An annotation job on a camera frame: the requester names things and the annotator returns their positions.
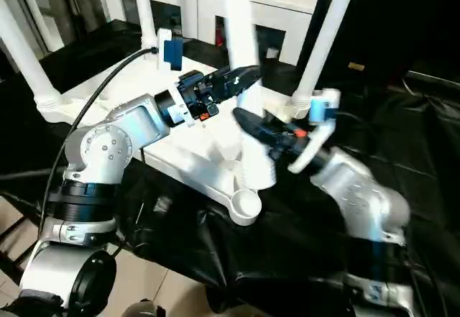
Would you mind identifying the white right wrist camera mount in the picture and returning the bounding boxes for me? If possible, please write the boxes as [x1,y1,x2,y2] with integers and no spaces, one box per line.
[287,88,341,174]

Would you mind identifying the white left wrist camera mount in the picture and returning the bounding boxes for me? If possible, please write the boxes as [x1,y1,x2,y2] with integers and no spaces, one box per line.
[156,28,198,128]

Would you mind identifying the white cabinet with glass doors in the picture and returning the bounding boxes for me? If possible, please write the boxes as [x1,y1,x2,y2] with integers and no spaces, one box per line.
[106,0,323,68]

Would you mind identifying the white plastic table leg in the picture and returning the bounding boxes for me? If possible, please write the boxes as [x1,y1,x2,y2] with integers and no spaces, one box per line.
[218,0,280,190]
[132,0,159,50]
[291,0,362,119]
[0,0,65,116]

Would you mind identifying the grey metal rack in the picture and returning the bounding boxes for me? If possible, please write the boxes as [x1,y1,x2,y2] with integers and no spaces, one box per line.
[0,0,109,63]

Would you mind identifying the black mat cover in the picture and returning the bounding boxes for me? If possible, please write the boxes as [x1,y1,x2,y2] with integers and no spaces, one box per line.
[0,18,460,317]

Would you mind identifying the white plastic table top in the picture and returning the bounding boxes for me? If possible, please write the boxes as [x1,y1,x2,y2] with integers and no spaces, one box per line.
[34,38,316,227]

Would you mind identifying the black metal stand leg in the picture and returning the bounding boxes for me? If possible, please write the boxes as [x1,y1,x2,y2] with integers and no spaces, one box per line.
[0,193,44,285]

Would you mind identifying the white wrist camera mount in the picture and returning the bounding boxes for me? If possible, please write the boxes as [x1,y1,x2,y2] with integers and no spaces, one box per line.
[287,88,341,174]
[156,28,198,128]

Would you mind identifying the long black pole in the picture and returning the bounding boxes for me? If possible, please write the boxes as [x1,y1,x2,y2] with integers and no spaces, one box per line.
[405,70,460,88]

